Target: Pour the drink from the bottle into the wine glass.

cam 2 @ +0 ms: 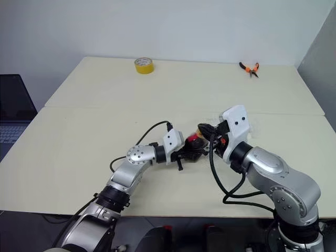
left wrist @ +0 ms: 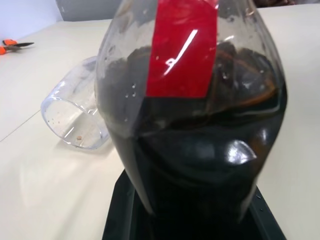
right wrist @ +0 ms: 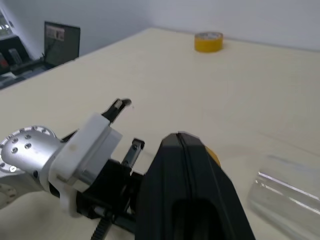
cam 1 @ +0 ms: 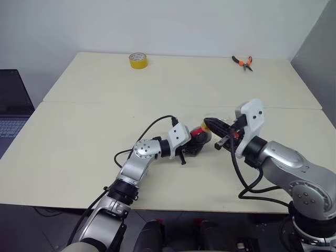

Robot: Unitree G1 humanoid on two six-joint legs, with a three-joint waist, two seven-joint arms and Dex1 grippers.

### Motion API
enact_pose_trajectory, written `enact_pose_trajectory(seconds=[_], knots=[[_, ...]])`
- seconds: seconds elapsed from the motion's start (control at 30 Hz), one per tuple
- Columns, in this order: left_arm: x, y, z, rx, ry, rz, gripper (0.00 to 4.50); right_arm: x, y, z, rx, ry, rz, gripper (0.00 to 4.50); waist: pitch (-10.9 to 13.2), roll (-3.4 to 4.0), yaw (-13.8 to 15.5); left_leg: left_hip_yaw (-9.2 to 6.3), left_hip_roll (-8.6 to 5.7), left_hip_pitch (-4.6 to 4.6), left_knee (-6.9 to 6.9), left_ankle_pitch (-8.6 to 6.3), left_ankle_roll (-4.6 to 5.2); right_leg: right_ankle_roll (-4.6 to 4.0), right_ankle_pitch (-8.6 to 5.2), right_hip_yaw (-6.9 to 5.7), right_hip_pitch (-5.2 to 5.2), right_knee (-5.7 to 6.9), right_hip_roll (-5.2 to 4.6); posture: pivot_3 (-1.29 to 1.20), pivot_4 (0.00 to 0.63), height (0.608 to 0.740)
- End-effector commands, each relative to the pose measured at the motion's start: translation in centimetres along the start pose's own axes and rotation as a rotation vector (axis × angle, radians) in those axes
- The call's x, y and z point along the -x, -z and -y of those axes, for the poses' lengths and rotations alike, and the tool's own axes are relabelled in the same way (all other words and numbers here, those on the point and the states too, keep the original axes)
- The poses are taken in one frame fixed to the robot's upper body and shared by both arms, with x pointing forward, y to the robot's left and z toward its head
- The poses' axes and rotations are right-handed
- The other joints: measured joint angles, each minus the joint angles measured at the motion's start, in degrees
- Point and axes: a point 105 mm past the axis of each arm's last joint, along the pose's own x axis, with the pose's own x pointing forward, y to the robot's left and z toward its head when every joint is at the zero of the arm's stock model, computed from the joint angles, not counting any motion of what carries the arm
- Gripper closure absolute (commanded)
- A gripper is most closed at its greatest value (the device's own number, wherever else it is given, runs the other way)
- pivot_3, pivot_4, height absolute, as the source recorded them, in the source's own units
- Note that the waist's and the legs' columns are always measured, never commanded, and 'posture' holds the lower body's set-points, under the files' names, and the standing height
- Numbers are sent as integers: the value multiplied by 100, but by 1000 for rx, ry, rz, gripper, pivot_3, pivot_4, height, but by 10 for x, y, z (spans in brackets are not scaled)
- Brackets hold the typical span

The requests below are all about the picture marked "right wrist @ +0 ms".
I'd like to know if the clear wine glass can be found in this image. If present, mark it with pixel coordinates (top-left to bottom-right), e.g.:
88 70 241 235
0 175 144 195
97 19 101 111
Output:
246 154 320 227

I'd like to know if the dark laptop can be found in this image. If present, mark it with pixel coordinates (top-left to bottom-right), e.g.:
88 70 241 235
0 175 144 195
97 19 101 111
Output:
39 21 81 70

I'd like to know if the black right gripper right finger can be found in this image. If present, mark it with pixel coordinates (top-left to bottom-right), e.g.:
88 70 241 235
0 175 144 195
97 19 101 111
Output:
177 131 256 240

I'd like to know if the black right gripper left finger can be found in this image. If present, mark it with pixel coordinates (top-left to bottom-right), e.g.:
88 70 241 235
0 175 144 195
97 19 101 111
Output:
136 132 195 240

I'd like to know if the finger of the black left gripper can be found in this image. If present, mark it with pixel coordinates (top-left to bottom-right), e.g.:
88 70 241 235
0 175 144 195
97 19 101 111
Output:
100 98 133 124

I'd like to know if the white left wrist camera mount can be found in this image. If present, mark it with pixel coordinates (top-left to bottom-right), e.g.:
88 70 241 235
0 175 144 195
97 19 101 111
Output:
47 112 123 217

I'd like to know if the glass of orange juice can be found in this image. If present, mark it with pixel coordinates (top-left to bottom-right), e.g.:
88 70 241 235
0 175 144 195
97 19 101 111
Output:
194 31 224 54

